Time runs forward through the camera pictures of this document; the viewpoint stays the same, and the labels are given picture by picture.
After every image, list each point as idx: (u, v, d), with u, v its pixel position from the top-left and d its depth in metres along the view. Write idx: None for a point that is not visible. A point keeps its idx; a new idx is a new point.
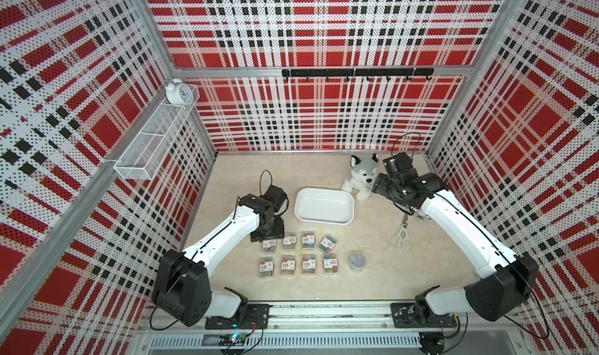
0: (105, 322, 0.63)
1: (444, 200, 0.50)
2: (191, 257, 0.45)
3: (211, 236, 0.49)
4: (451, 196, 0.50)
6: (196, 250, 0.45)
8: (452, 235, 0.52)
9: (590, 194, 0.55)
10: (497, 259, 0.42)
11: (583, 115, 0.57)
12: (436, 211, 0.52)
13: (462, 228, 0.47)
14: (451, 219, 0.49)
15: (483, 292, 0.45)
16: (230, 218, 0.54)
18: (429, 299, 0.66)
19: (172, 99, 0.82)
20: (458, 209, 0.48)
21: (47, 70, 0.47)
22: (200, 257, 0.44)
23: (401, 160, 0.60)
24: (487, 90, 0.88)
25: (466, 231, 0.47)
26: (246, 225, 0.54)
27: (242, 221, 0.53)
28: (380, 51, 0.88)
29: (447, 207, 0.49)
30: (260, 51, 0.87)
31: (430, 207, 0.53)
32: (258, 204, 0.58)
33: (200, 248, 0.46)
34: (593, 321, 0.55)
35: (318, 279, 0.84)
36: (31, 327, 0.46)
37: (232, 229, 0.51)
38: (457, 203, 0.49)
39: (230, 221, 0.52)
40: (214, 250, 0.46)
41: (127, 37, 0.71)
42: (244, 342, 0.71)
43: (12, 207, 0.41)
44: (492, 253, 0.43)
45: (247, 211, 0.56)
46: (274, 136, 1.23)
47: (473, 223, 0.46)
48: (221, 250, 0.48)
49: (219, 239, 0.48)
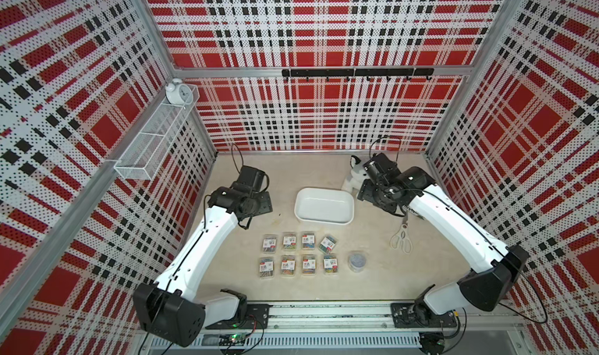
0: (105, 322, 0.63)
1: (434, 198, 0.48)
2: (164, 289, 0.44)
3: (184, 255, 0.44)
4: (439, 192, 0.48)
6: (169, 279, 0.41)
8: (444, 232, 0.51)
9: (590, 194, 0.55)
10: (490, 253, 0.42)
11: (583, 115, 0.57)
12: (426, 208, 0.50)
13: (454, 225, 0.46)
14: (442, 216, 0.48)
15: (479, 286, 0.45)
16: (201, 227, 0.48)
18: (427, 299, 0.66)
19: (172, 99, 0.82)
20: (448, 206, 0.47)
21: (47, 70, 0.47)
22: (176, 285, 0.40)
23: (381, 161, 0.57)
24: (487, 90, 0.88)
25: (457, 227, 0.46)
26: (222, 231, 0.49)
27: (215, 227, 0.48)
28: (380, 51, 0.88)
29: (437, 204, 0.47)
30: (260, 51, 0.87)
31: (420, 204, 0.51)
32: (231, 200, 0.52)
33: (174, 275, 0.41)
34: (593, 321, 0.55)
35: (318, 279, 0.84)
36: (31, 328, 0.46)
37: (206, 241, 0.46)
38: (445, 199, 0.47)
39: (202, 232, 0.47)
40: (190, 271, 0.42)
41: (127, 37, 0.71)
42: (244, 342, 0.71)
43: (12, 207, 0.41)
44: (486, 248, 0.42)
45: (218, 214, 0.49)
46: (274, 136, 1.23)
47: (464, 219, 0.45)
48: (201, 268, 0.44)
49: (194, 257, 0.44)
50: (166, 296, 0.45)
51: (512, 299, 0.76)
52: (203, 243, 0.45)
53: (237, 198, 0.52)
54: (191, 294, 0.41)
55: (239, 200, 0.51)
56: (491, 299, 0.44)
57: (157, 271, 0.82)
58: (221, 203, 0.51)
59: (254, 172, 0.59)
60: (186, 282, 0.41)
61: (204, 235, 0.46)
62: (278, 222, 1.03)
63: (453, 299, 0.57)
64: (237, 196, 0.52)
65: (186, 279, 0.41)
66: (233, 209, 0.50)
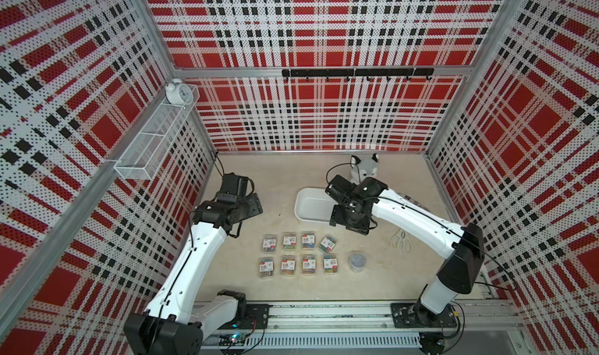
0: (105, 322, 0.63)
1: (389, 200, 0.51)
2: (157, 315, 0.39)
3: (175, 277, 0.43)
4: (393, 193, 0.52)
6: (161, 306, 0.40)
8: (408, 228, 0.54)
9: (590, 194, 0.55)
10: (450, 237, 0.45)
11: (583, 115, 0.57)
12: (386, 211, 0.53)
13: (414, 221, 0.49)
14: (402, 214, 0.51)
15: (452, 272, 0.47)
16: (189, 246, 0.46)
18: (424, 302, 0.66)
19: (172, 99, 0.82)
20: (403, 204, 0.51)
21: (47, 70, 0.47)
22: (170, 310, 0.39)
23: (338, 182, 0.63)
24: (487, 90, 0.88)
25: (417, 221, 0.49)
26: (211, 247, 0.47)
27: (204, 244, 0.46)
28: (380, 51, 0.88)
29: (393, 205, 0.51)
30: (260, 51, 0.87)
31: (380, 209, 0.54)
32: (217, 214, 0.50)
33: (165, 299, 0.40)
34: (593, 321, 0.55)
35: (318, 279, 0.84)
36: (31, 328, 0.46)
37: (196, 260, 0.44)
38: (399, 198, 0.52)
39: (191, 251, 0.45)
40: (182, 293, 0.41)
41: (127, 37, 0.71)
42: (244, 342, 0.71)
43: (12, 207, 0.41)
44: (444, 234, 0.46)
45: (205, 231, 0.48)
46: (274, 136, 1.23)
47: (420, 213, 0.49)
48: (193, 288, 0.43)
49: (185, 278, 0.42)
50: (161, 322, 0.44)
51: (512, 299, 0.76)
52: (193, 262, 0.44)
53: (223, 211, 0.51)
54: (186, 317, 0.40)
55: (225, 213, 0.51)
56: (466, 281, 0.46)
57: (157, 271, 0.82)
58: (209, 217, 0.50)
59: (236, 179, 0.58)
60: (178, 305, 0.40)
61: (193, 253, 0.45)
62: (278, 222, 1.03)
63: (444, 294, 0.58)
64: (223, 208, 0.51)
65: (179, 303, 0.40)
66: (220, 222, 0.49)
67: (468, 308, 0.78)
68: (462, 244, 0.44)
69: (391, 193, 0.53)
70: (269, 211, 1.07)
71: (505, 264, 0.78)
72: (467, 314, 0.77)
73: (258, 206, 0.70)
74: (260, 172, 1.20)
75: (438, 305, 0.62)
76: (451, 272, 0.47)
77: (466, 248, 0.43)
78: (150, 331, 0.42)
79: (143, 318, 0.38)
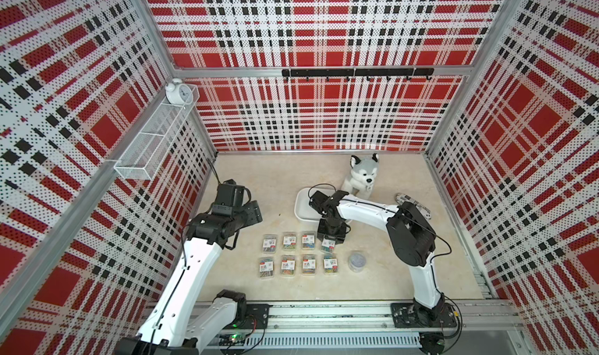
0: (105, 322, 0.63)
1: (349, 199, 0.66)
2: (150, 339, 0.42)
3: (168, 299, 0.41)
4: (349, 196, 0.67)
6: (153, 330, 0.39)
8: (365, 220, 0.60)
9: (590, 194, 0.55)
10: (387, 214, 0.55)
11: (583, 115, 0.57)
12: (345, 210, 0.68)
13: (363, 211, 0.63)
14: (354, 208, 0.65)
15: (402, 248, 0.55)
16: (182, 264, 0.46)
18: (418, 299, 0.68)
19: (172, 99, 0.82)
20: (356, 200, 0.65)
21: (47, 70, 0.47)
22: (162, 334, 0.38)
23: (317, 197, 0.79)
24: (487, 90, 0.88)
25: (366, 209, 0.61)
26: (205, 265, 0.46)
27: (198, 262, 0.45)
28: (380, 51, 0.88)
29: (349, 204, 0.65)
30: (260, 51, 0.87)
31: (343, 211, 0.69)
32: (211, 228, 0.49)
33: (157, 322, 0.39)
34: (593, 321, 0.55)
35: (318, 279, 0.84)
36: (30, 328, 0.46)
37: (189, 280, 0.43)
38: (353, 197, 0.66)
39: (184, 270, 0.44)
40: (175, 316, 0.40)
41: (127, 37, 0.71)
42: (244, 342, 0.71)
43: (12, 207, 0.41)
44: (384, 212, 0.57)
45: (199, 247, 0.47)
46: (274, 136, 1.23)
47: (369, 204, 0.61)
48: (187, 310, 0.42)
49: (178, 299, 0.41)
50: (154, 346, 0.42)
51: (512, 299, 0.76)
52: (186, 282, 0.43)
53: (218, 223, 0.49)
54: (179, 340, 0.39)
55: (221, 227, 0.49)
56: (409, 248, 0.53)
57: (157, 271, 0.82)
58: (203, 232, 0.48)
59: (232, 189, 0.56)
60: (171, 331, 0.38)
61: (187, 272, 0.44)
62: (278, 222, 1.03)
63: (423, 281, 0.62)
64: (218, 221, 0.50)
65: (172, 326, 0.39)
66: (214, 238, 0.48)
67: (468, 308, 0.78)
68: (396, 217, 0.53)
69: (349, 196, 0.67)
70: (269, 211, 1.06)
71: (505, 264, 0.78)
72: (467, 314, 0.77)
73: (258, 214, 0.68)
74: (260, 172, 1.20)
75: (429, 297, 0.64)
76: (401, 247, 0.56)
77: (398, 220, 0.52)
78: (143, 353, 0.41)
79: (134, 343, 0.37)
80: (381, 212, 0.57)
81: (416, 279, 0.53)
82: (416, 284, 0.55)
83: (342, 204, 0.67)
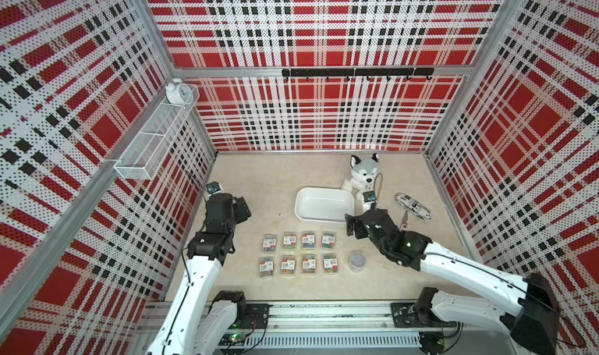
0: (105, 322, 0.63)
1: (438, 255, 0.51)
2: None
3: (174, 314, 0.43)
4: (437, 246, 0.53)
6: (163, 346, 0.40)
8: (459, 283, 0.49)
9: (590, 194, 0.55)
10: (512, 292, 0.43)
11: (583, 115, 0.57)
12: (434, 268, 0.53)
13: (466, 278, 0.48)
14: (451, 269, 0.50)
15: (528, 331, 0.43)
16: (186, 282, 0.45)
18: (436, 309, 0.64)
19: (172, 99, 0.82)
20: (452, 257, 0.50)
21: (47, 69, 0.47)
22: (172, 349, 0.39)
23: (386, 225, 0.57)
24: (487, 90, 0.88)
25: (469, 276, 0.48)
26: (209, 281, 0.48)
27: (201, 278, 0.47)
28: (380, 51, 0.88)
29: (443, 261, 0.50)
30: (260, 51, 0.87)
31: (429, 267, 0.54)
32: (210, 246, 0.52)
33: (167, 339, 0.40)
34: (593, 321, 0.55)
35: (318, 279, 0.84)
36: (31, 327, 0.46)
37: (194, 297, 0.45)
38: (445, 250, 0.52)
39: (188, 286, 0.46)
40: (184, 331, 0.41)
41: (127, 37, 0.71)
42: (244, 342, 0.71)
43: (12, 207, 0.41)
44: (505, 288, 0.43)
45: (200, 264, 0.49)
46: (274, 136, 1.23)
47: (472, 267, 0.48)
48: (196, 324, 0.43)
49: (185, 314, 0.43)
50: None
51: None
52: (192, 299, 0.45)
53: (217, 241, 0.53)
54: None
55: (220, 244, 0.52)
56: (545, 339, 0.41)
57: (157, 271, 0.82)
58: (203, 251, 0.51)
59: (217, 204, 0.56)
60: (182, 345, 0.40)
61: (190, 289, 0.46)
62: (278, 222, 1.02)
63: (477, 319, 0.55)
64: (217, 238, 0.53)
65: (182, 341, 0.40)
66: (215, 254, 0.51)
67: None
68: (530, 299, 0.41)
69: (435, 244, 0.53)
70: (269, 211, 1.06)
71: (505, 264, 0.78)
72: None
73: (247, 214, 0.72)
74: (260, 172, 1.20)
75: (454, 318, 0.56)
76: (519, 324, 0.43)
77: (535, 305, 0.40)
78: None
79: None
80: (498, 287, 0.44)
81: (464, 313, 0.57)
82: (455, 309, 0.59)
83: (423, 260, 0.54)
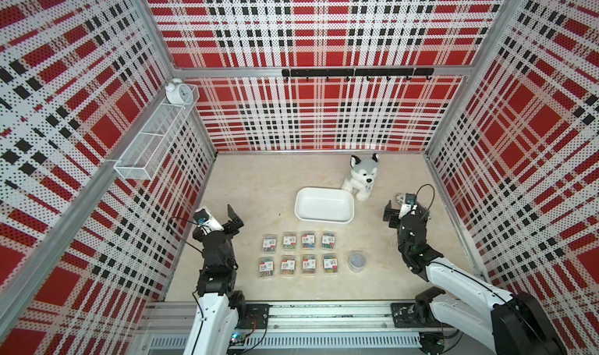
0: (105, 322, 0.63)
1: (440, 263, 0.59)
2: None
3: (190, 346, 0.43)
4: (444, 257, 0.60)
6: None
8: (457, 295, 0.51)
9: (590, 194, 0.55)
10: (492, 299, 0.46)
11: (583, 115, 0.57)
12: (435, 274, 0.60)
13: (459, 284, 0.53)
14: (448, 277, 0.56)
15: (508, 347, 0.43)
16: (198, 317, 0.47)
18: (434, 305, 0.64)
19: (172, 99, 0.82)
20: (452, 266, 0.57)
21: (47, 70, 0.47)
22: None
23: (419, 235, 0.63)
24: (487, 90, 0.88)
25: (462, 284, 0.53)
26: (220, 313, 0.53)
27: (212, 311, 0.52)
28: (380, 51, 0.88)
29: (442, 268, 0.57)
30: (260, 51, 0.87)
31: (431, 274, 0.61)
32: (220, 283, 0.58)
33: None
34: (593, 321, 0.55)
35: (318, 279, 0.84)
36: (31, 327, 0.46)
37: (209, 328, 0.50)
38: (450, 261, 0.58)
39: (202, 321, 0.51)
40: None
41: (127, 37, 0.71)
42: (244, 342, 0.71)
43: (12, 207, 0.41)
44: (488, 296, 0.47)
45: (212, 299, 0.55)
46: (274, 136, 1.23)
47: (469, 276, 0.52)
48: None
49: (201, 342, 0.48)
50: None
51: None
52: (207, 330, 0.49)
53: (225, 277, 0.59)
54: None
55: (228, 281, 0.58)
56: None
57: (157, 271, 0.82)
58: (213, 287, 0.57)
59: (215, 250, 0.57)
60: None
61: (204, 322, 0.51)
62: (278, 223, 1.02)
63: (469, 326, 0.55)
64: (223, 274, 0.60)
65: None
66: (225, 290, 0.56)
67: None
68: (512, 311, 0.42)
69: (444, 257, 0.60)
70: (269, 211, 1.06)
71: (505, 264, 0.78)
72: None
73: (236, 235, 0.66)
74: (260, 172, 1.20)
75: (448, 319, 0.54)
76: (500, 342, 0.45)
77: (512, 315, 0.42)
78: None
79: None
80: (483, 292, 0.48)
81: (458, 315, 0.57)
82: (451, 310, 0.59)
83: (429, 265, 0.61)
